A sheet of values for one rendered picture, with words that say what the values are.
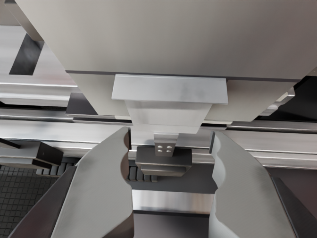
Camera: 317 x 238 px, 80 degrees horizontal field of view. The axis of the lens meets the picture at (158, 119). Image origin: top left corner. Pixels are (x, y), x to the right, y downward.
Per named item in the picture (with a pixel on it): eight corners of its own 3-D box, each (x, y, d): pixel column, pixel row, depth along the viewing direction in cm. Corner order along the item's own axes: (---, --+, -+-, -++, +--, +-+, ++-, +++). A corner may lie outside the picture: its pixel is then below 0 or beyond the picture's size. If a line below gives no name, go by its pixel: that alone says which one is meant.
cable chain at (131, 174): (158, 167, 58) (157, 181, 57) (158, 170, 64) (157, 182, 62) (38, 161, 59) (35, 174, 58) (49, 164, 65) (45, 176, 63)
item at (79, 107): (230, 99, 24) (232, 121, 22) (222, 109, 26) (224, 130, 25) (70, 92, 24) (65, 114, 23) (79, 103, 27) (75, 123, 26)
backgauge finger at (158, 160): (208, 123, 27) (210, 157, 25) (185, 158, 51) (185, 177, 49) (124, 119, 27) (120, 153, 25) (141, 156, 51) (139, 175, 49)
